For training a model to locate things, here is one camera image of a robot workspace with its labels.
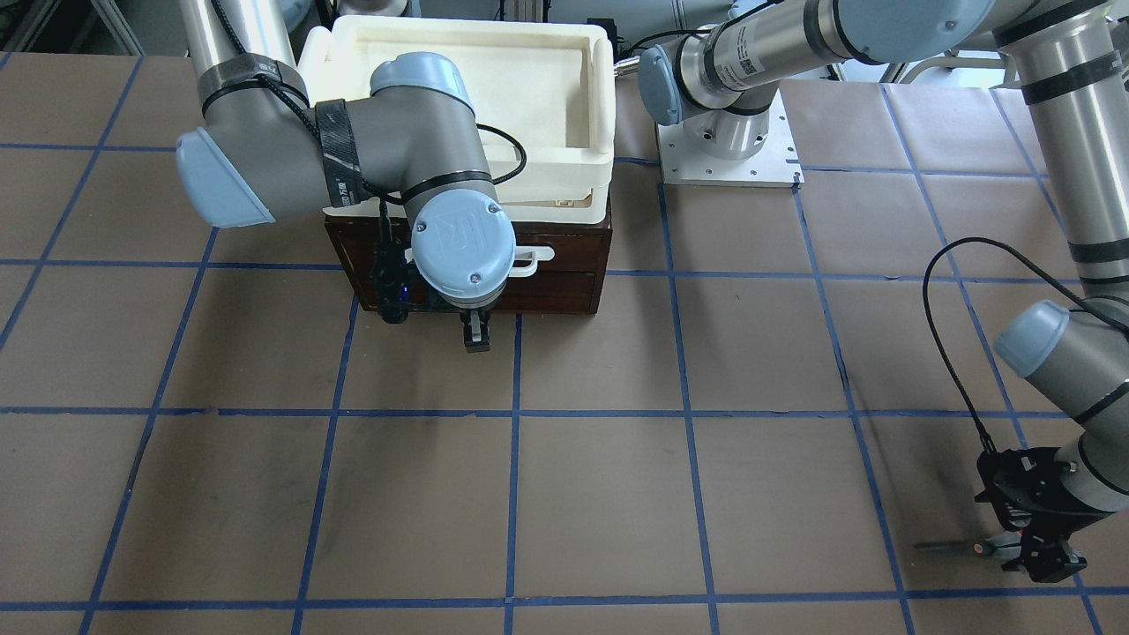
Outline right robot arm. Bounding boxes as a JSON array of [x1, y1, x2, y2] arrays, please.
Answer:
[[175, 1, 519, 351]]

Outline white drawer handle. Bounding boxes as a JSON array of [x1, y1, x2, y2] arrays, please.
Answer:
[[508, 245, 557, 279]]

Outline grey scissors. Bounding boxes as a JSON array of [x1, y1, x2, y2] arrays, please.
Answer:
[[914, 532, 1003, 560]]

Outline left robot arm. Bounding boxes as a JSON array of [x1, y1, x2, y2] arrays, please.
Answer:
[[618, 1, 1126, 584]]

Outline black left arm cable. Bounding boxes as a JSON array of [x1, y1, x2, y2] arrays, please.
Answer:
[[924, 236, 1129, 455]]

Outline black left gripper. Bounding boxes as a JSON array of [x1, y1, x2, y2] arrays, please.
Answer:
[[975, 447, 1093, 584]]

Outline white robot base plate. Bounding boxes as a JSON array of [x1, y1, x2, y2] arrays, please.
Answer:
[[657, 82, 805, 188]]

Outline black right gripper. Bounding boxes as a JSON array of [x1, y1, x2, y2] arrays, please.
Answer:
[[371, 216, 491, 353]]

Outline dark wooden drawer cabinet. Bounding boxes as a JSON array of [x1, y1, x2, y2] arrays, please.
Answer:
[[324, 210, 613, 314]]

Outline white plastic tray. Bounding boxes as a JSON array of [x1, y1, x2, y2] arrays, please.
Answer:
[[297, 16, 618, 225]]

